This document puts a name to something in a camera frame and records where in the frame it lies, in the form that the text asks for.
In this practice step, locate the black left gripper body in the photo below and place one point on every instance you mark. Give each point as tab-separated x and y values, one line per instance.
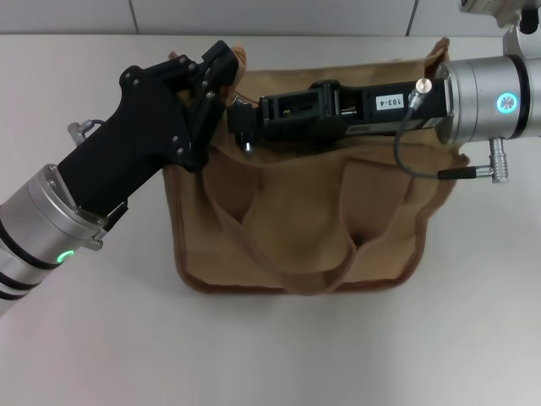
139	131

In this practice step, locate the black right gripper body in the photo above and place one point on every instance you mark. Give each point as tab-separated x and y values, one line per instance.
372	110

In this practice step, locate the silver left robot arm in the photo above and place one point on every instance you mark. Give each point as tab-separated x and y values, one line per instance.
38	228

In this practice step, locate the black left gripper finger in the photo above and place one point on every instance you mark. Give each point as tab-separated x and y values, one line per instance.
244	118
207	114
246	141
220	63

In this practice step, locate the khaki canvas food bag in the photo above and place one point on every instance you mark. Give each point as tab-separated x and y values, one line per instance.
296	220

